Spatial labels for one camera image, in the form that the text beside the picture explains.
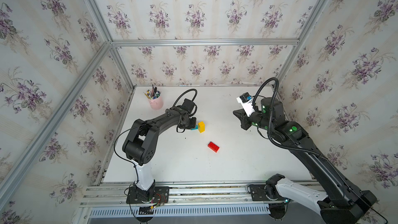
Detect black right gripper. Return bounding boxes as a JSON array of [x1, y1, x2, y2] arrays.
[[233, 105, 276, 133]]

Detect yellow square lego brick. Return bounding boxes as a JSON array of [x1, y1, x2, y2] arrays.
[[198, 121, 205, 133]]

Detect red long lego brick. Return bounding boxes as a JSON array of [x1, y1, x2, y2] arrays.
[[207, 142, 220, 153]]

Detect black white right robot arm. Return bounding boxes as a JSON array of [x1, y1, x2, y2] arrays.
[[233, 93, 377, 224]]

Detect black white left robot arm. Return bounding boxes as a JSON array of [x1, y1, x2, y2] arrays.
[[122, 106, 197, 198]]

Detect pink pen cup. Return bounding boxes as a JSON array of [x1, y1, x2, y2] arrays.
[[149, 96, 163, 110]]

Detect pens in cup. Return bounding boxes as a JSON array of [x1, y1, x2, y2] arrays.
[[144, 85, 161, 100]]

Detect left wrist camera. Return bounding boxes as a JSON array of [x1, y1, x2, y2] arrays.
[[180, 99, 195, 114]]

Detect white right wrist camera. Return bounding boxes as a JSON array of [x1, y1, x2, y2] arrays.
[[236, 92, 255, 117]]

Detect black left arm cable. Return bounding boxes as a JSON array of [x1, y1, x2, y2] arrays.
[[172, 88, 199, 116]]

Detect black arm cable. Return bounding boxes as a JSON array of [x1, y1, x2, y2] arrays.
[[172, 88, 199, 116], [251, 77, 327, 159]]

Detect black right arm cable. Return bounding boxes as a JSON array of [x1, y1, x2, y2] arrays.
[[251, 77, 327, 159]]

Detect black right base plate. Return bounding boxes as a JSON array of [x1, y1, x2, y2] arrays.
[[247, 184, 290, 204]]

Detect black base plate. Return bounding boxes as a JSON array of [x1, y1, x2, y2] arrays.
[[247, 184, 290, 204], [125, 185, 170, 204]]

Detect aluminium mounting rail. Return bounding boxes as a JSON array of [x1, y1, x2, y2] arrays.
[[78, 180, 265, 207]]

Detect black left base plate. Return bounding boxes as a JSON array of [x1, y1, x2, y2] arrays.
[[125, 185, 170, 204]]

